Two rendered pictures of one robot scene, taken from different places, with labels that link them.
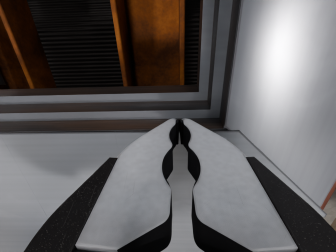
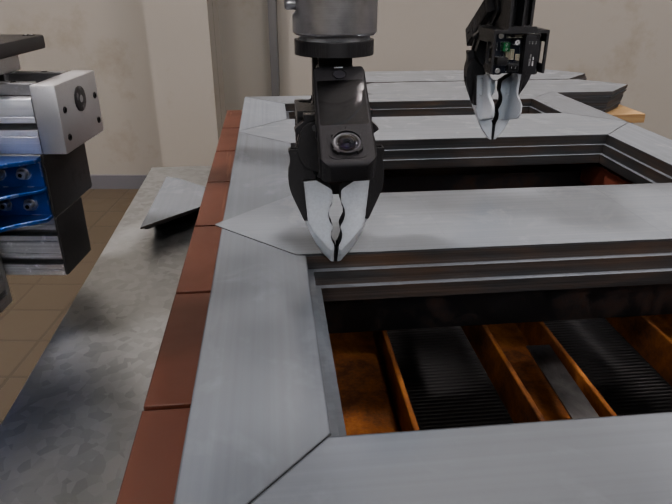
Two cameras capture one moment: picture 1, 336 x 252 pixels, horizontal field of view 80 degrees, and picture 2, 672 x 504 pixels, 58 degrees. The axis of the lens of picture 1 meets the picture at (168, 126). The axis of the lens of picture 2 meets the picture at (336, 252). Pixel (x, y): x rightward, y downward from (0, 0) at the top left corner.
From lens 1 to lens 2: 0.50 m
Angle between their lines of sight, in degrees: 33
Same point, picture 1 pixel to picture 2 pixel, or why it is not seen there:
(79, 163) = (402, 239)
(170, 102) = (341, 282)
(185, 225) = not seen: hidden behind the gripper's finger
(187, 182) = not seen: hidden behind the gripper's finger
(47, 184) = (427, 229)
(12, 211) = (457, 216)
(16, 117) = (451, 264)
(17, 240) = (459, 202)
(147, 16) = (374, 428)
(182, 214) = not seen: hidden behind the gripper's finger
